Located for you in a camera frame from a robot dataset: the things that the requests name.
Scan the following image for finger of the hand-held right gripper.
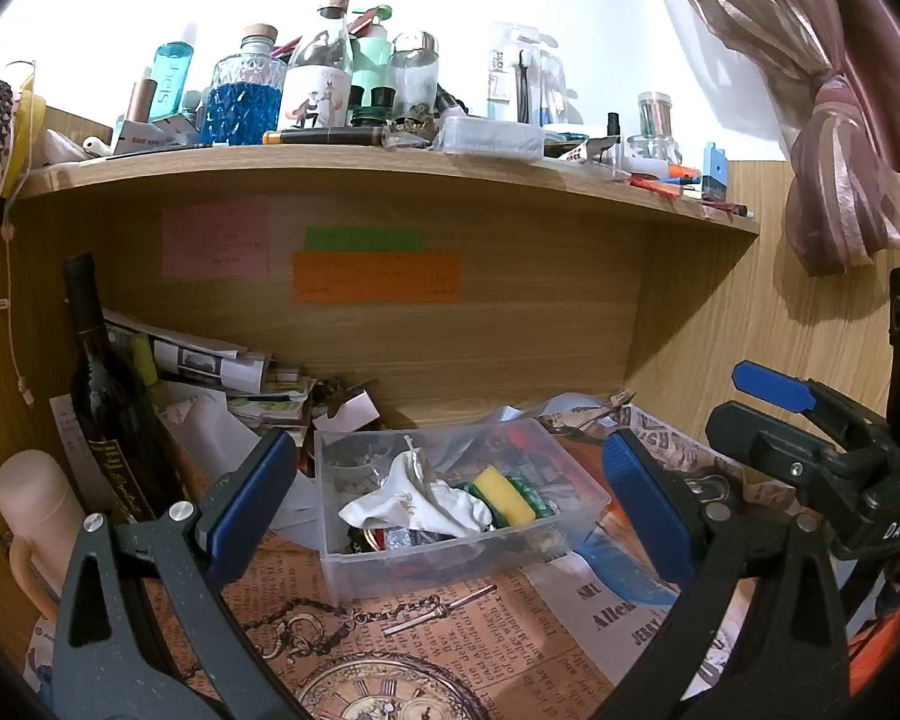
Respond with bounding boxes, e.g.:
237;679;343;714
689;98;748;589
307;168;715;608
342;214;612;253
705;401;841;492
731;361;871;432

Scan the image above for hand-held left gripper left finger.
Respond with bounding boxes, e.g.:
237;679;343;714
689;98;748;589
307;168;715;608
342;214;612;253
51;427;301;720

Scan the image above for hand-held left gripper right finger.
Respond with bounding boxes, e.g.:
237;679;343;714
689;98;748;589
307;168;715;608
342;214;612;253
602;427;850;720

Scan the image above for yellow sponge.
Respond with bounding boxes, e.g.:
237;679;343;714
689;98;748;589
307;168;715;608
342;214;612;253
471;468;538;527

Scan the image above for white cloth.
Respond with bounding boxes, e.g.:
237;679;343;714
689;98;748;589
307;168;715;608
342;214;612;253
337;450;496;541

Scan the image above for clear plastic storage box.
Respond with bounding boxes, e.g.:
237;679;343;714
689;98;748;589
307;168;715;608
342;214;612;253
315;420;613;602

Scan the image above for blue plastic sheet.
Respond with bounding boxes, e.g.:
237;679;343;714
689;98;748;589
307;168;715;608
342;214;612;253
576;540;680;610

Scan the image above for white paper sheet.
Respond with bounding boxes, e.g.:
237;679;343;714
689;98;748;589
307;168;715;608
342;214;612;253
156;388;323;533

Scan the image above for pile of papers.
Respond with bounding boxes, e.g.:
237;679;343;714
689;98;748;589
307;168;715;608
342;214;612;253
101;307;320;437

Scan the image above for black clip white paper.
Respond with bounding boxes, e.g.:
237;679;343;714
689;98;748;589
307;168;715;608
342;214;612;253
311;379;383;433

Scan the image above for dark wine bottle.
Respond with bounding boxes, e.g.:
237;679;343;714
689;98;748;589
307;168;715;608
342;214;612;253
61;253;190;524

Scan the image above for white receipt paper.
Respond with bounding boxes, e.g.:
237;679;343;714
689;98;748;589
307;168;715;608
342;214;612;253
49;394;119;517

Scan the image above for pink thermos cup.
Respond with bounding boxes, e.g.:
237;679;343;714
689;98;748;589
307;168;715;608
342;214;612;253
0;450;85;620

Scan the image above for blue small box on shelf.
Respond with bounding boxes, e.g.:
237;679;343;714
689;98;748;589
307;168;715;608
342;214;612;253
701;142;729;203

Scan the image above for row of assorted pens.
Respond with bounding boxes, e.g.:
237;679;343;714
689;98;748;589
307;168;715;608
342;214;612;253
621;163;755;223

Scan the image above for vintage newspaper print mat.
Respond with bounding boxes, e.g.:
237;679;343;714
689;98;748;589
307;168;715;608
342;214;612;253
180;405;800;720

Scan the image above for mauve striped curtain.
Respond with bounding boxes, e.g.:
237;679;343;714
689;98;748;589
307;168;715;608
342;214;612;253
637;0;900;278

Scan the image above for orange sticky note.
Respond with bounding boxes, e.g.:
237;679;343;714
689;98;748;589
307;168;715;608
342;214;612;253
292;252;463;305

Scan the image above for pink sticky note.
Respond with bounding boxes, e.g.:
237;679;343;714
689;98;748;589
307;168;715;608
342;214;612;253
161;199;272;279

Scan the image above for clear glass ink bottle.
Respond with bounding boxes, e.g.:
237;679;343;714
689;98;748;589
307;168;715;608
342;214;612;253
626;133;680;167

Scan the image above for green sticky note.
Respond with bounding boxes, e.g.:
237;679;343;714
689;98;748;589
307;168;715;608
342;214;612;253
304;227;427;254

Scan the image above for small jar of sticks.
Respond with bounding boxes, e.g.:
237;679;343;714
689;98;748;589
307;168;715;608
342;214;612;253
637;91;677;140

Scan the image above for wooden shelf board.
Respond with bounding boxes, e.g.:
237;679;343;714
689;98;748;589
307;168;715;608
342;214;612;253
11;142;762;237

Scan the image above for brown fountain pen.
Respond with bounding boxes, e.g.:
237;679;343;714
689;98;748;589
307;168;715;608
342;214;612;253
262;126;392;148

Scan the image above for white box red print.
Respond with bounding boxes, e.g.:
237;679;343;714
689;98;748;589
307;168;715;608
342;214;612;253
111;116;204;158

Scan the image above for clear plastic case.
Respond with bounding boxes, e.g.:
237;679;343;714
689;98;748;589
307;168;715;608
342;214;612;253
439;115;545;161

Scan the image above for white small pipe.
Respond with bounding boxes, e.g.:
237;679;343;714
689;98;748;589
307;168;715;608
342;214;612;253
43;129;114;165

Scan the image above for glass bottle blue beads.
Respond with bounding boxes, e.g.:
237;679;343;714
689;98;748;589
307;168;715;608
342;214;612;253
199;24;287;146

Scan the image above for clear blister package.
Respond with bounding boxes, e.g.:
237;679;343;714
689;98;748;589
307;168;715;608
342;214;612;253
487;22;572;128

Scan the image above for rose gold tube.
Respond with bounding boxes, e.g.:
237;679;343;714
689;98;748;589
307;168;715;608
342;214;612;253
125;75;154;125

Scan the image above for glass bottle illustrated label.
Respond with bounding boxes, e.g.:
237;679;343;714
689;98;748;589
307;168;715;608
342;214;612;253
277;0;358;133

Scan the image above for yellow plastic item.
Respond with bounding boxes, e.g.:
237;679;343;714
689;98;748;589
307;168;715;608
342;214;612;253
6;90;47;182

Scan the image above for clear bottle blue liquid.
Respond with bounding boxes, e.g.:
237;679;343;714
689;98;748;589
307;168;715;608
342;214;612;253
152;22;200;118

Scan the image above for clear jar metal lid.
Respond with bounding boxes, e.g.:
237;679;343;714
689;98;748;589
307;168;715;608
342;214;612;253
388;31;440;122

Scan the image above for mint green pump bottle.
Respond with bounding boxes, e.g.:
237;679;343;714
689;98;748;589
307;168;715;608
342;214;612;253
349;4;393;110

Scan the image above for white thin cable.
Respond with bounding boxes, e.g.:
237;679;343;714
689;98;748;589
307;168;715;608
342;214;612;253
0;60;40;407

